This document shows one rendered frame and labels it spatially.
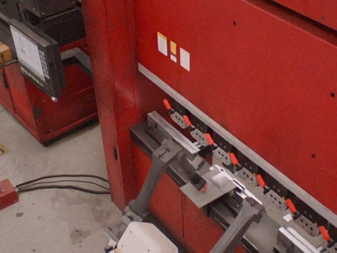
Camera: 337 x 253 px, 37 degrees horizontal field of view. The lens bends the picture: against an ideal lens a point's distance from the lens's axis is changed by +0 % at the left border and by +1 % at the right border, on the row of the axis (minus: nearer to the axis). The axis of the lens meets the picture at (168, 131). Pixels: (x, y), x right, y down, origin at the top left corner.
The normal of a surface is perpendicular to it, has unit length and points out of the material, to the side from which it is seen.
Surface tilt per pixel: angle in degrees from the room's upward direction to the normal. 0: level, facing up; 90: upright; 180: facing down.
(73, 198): 0
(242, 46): 90
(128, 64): 90
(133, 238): 48
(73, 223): 0
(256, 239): 0
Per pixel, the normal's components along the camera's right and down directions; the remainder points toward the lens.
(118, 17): 0.58, 0.51
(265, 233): -0.03, -0.77
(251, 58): -0.82, 0.39
